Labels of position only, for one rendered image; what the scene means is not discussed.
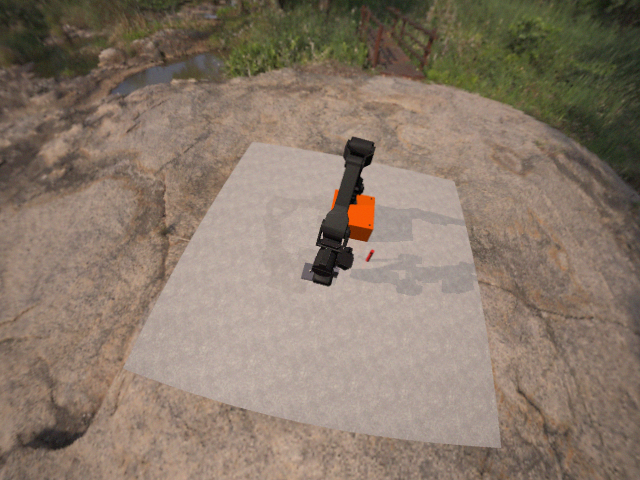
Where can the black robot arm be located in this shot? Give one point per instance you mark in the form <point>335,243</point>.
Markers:
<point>358,154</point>

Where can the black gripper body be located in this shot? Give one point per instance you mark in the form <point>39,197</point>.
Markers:
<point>325,281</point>

